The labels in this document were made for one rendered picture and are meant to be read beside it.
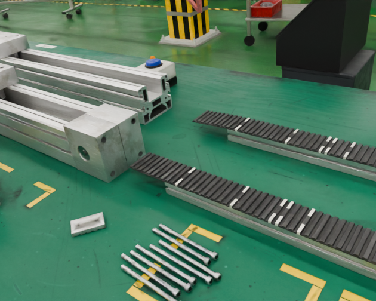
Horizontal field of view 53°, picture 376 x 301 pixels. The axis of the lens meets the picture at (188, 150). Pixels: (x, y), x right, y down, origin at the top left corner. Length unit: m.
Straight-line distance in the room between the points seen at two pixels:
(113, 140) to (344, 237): 0.39
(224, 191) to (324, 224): 0.15
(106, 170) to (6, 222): 0.18
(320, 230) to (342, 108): 0.42
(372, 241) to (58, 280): 0.40
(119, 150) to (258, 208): 0.28
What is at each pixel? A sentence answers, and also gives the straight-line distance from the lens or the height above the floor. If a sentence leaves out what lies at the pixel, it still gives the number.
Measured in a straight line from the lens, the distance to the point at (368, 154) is 0.66.
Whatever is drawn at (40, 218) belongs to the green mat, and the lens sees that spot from 0.66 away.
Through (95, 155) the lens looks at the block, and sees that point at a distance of 0.67.
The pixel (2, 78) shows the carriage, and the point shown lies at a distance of 1.00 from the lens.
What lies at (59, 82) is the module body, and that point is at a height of 0.84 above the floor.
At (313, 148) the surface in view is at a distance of 0.66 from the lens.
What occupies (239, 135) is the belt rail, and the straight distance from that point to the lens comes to 0.73.
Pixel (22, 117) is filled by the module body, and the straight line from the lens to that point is 0.83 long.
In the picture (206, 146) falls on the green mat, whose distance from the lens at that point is 0.74.
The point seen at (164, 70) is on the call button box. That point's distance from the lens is 0.99.
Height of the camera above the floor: 1.17
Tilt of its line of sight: 32 degrees down
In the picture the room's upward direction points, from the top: 7 degrees counter-clockwise
